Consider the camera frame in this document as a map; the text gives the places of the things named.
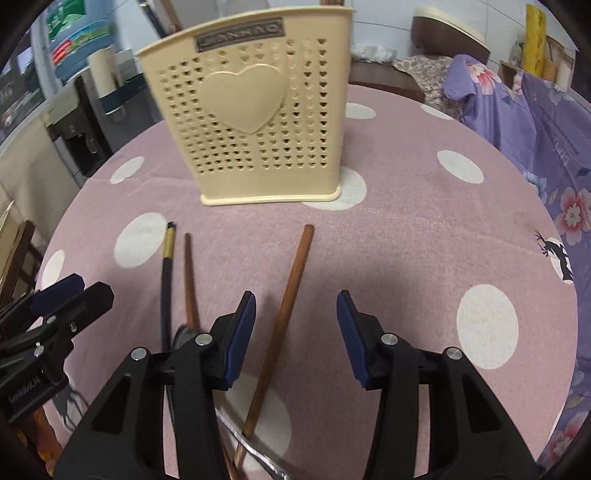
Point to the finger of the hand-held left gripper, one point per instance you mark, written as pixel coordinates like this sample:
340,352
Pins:
60,291
87,305

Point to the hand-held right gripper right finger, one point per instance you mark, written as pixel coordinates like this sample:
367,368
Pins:
353,339

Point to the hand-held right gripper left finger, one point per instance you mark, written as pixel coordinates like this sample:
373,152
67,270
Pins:
240,337

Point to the black chopstick with gold band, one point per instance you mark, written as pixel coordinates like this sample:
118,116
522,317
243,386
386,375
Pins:
165,286

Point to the cream plastic utensil holder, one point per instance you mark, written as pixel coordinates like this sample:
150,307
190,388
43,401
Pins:
249,115

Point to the person's left forearm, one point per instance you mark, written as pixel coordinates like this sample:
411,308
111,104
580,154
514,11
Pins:
39,434

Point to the brown wooden stand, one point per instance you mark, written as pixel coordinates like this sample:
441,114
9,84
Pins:
16,263

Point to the pink polka dot tablecloth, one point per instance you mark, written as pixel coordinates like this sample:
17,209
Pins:
369,258

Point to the grey water dispenser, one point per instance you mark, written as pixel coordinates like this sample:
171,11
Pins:
76,122

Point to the dark blue cup tray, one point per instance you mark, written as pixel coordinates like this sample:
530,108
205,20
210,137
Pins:
125,92

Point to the white paper cup sleeve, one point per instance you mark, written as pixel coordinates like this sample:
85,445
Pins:
104,69

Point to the blue water bottle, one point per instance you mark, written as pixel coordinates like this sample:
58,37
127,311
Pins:
76,39

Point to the wooden counter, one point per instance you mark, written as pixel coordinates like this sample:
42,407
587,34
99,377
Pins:
385,79

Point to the purple floral cloth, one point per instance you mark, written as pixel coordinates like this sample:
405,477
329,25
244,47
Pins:
531,138

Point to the brown floral cloth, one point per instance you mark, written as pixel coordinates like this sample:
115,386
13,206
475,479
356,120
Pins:
431,78

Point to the white cloth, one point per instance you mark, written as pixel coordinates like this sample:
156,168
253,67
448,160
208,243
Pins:
369,50

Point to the brown rice cooker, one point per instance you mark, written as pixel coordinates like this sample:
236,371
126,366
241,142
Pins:
450,31

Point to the glass jar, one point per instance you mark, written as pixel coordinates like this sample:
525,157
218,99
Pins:
554,57

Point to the yellow roll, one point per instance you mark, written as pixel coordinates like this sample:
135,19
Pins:
535,38

